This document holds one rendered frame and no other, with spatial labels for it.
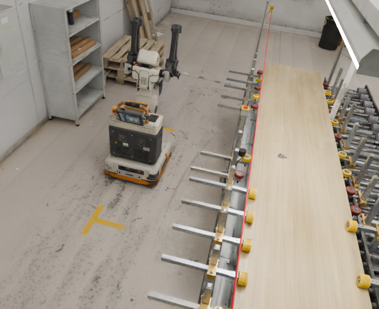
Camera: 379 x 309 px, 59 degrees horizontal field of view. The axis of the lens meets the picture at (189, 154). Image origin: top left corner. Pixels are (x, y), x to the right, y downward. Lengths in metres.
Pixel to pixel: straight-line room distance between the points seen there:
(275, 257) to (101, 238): 1.76
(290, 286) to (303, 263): 0.21
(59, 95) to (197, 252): 2.78
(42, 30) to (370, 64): 3.91
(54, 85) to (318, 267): 3.77
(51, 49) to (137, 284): 2.93
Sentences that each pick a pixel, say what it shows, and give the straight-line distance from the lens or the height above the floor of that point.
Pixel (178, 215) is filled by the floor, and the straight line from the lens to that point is 3.61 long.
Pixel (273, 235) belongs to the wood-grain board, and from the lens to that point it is 2.43.
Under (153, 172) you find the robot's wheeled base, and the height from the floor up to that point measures 0.26.
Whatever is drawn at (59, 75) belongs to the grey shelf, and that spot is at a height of 0.72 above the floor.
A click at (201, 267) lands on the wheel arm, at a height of 0.96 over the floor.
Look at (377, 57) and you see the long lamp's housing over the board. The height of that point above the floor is 2.36.
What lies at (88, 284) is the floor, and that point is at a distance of 3.15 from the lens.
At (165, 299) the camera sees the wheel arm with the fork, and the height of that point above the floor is 0.96.
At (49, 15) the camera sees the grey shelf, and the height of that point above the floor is 1.45.
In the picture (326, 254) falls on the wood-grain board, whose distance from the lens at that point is 2.48.
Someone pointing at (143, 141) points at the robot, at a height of 0.60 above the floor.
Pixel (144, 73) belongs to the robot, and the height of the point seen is 1.19.
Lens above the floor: 2.67
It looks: 37 degrees down
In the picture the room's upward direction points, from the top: 7 degrees clockwise
